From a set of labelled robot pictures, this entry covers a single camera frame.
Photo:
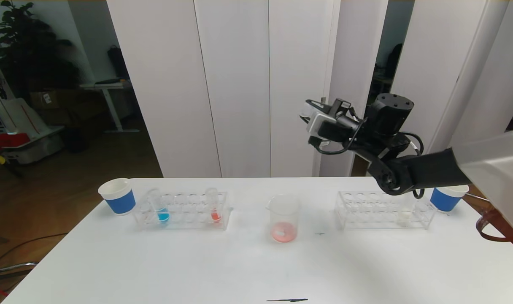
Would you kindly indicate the white office desk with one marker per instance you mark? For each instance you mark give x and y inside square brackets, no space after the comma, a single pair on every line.
[109,86]

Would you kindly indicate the brown cardboard box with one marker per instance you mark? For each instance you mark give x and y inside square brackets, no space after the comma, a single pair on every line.
[49,101]

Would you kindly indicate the chrome chair leg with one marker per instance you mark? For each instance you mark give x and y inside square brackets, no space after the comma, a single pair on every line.
[16,267]

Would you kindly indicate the black backpack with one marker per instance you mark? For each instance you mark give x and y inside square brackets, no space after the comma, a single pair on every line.
[118,63]

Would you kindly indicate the dark green potted plant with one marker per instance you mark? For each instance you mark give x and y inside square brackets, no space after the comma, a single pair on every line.
[28,55]

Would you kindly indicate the blue paper cup white rim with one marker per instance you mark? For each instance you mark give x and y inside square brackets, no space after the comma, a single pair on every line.
[121,203]
[444,202]

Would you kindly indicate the white folding screen panel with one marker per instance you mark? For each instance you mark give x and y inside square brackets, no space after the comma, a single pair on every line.
[353,50]
[239,84]
[429,42]
[505,63]
[298,63]
[163,84]

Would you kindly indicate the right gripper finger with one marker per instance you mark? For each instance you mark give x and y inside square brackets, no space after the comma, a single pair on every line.
[318,106]
[304,119]

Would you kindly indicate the grey plastic crate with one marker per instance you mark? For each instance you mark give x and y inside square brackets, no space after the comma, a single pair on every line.
[37,153]

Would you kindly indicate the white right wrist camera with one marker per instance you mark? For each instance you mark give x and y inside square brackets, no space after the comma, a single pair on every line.
[322,124]

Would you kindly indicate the test tube with blue pigment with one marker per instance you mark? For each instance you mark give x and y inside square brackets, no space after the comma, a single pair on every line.
[163,216]

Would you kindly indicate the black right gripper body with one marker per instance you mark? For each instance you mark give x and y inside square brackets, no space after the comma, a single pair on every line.
[315,142]

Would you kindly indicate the white panel with red stripe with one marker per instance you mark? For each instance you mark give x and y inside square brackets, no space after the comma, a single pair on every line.
[24,120]

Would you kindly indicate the test tube with white pigment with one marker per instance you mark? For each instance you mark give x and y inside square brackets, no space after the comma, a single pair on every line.
[404,216]

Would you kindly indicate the red plastic bin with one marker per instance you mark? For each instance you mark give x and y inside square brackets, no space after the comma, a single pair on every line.
[7,141]

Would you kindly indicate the clear glass beaker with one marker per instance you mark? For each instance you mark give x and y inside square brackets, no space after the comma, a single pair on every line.
[284,232]

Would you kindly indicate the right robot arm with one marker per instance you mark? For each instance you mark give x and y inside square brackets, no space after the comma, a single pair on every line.
[389,114]

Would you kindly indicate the clear plastic test tube rack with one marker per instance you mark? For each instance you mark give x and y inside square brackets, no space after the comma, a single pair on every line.
[184,223]
[379,221]

